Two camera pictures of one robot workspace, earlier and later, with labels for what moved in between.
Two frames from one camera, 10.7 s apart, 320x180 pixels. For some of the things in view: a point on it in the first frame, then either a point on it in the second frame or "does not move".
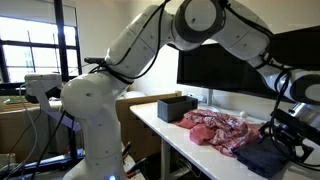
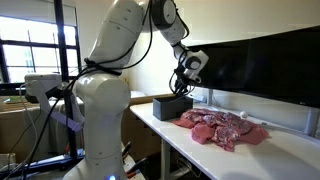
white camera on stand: [41, 88] does not move
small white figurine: [244, 115] does not move
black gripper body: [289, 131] → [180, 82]
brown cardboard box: [144, 142] does not move
